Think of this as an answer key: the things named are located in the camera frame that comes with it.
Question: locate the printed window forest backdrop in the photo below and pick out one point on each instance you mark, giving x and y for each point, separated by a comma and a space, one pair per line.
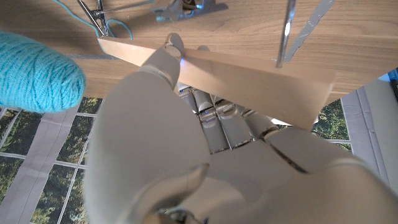
46, 161

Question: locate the teal yarn skein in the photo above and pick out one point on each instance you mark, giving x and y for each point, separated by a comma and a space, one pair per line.
34, 74

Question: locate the grey tape outline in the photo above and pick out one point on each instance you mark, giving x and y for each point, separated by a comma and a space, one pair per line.
306, 29

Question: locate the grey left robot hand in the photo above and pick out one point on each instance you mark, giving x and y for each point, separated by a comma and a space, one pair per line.
186, 168

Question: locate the wooden slat with metal clips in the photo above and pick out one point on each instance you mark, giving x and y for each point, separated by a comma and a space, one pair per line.
236, 81

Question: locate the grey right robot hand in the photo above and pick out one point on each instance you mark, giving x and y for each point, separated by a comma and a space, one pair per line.
186, 9

